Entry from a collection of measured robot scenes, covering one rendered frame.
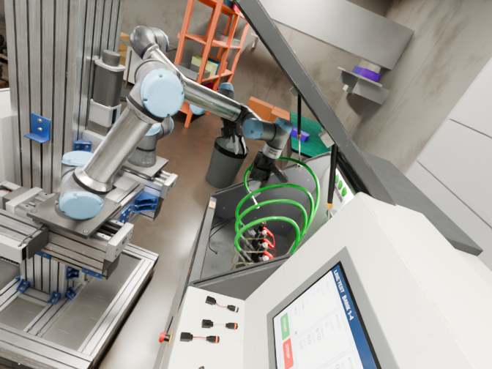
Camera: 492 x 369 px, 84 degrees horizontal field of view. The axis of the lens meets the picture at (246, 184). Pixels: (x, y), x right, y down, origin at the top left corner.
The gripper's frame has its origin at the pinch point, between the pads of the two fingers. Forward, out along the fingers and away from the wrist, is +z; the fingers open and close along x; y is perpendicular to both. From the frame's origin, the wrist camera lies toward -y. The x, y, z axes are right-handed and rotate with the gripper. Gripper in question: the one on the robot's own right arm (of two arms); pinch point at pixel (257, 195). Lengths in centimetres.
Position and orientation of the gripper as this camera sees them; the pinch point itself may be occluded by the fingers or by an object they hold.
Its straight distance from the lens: 122.5
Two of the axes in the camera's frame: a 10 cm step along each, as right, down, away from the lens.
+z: -3.5, 8.1, 4.7
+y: -9.4, -3.1, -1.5
